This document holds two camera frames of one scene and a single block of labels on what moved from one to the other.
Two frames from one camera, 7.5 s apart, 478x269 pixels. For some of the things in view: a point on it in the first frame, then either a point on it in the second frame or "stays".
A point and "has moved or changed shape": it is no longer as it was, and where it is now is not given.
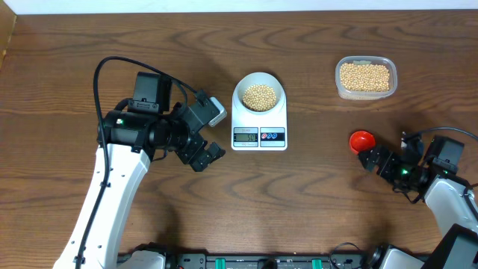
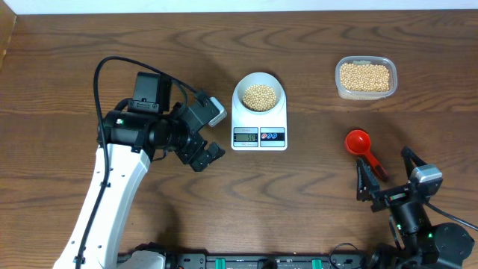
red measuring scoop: [361, 140] has moved or changed shape
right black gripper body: [400, 172] → [390, 197]
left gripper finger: [213, 152] stays
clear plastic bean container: [365, 77] stays
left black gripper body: [187, 150] stays
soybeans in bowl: [259, 98] stays
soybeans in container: [364, 78] stays
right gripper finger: [373, 158] → [367, 182]
